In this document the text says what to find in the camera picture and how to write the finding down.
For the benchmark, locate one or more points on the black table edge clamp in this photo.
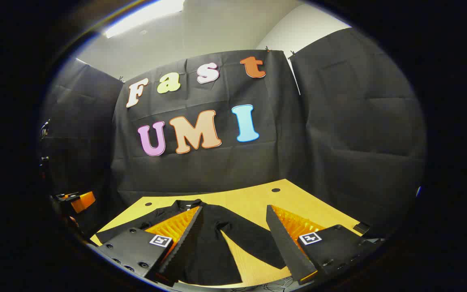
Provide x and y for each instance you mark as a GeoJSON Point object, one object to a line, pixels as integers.
{"type": "Point", "coordinates": [362, 228]}

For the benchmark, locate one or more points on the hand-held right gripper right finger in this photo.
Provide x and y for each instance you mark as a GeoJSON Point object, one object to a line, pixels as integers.
{"type": "Point", "coordinates": [288, 247]}

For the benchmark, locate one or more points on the black buttoned jacket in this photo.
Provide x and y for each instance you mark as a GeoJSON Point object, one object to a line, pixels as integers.
{"type": "Point", "coordinates": [217, 227]}

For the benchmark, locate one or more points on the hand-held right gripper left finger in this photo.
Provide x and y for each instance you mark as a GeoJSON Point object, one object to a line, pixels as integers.
{"type": "Point", "coordinates": [187, 239]}

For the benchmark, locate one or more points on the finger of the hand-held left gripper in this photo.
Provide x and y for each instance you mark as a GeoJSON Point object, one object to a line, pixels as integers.
{"type": "Point", "coordinates": [84, 201]}

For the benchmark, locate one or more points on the black backdrop cloth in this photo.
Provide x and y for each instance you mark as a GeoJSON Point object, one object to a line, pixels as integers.
{"type": "Point", "coordinates": [217, 170]}

